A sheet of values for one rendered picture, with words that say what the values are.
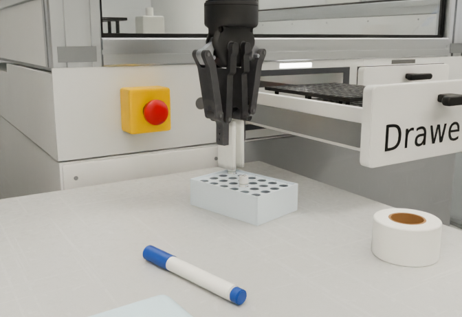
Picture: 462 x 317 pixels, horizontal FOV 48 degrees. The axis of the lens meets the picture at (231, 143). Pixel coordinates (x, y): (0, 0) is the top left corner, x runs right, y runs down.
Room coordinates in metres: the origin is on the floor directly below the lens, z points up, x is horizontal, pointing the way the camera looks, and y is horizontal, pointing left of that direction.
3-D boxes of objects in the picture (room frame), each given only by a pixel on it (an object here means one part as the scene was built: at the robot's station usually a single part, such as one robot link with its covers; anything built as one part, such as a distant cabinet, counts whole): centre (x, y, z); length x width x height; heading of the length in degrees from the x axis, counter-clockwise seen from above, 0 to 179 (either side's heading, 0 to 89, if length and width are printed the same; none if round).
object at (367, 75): (1.19, -0.40, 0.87); 0.29 x 0.02 x 0.11; 122
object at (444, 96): (0.73, -0.32, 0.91); 0.07 x 0.04 x 0.01; 122
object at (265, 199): (0.68, -0.02, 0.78); 0.12 x 0.08 x 0.04; 47
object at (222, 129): (0.71, 0.02, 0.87); 0.03 x 0.01 x 0.05; 137
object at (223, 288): (0.46, 0.04, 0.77); 0.14 x 0.02 x 0.02; 45
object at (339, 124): (0.93, -0.19, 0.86); 0.40 x 0.26 x 0.06; 32
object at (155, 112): (0.81, 0.12, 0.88); 0.04 x 0.03 x 0.04; 122
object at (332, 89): (0.92, -0.20, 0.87); 0.22 x 0.18 x 0.06; 32
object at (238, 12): (0.73, 0.00, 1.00); 0.08 x 0.07 x 0.09; 137
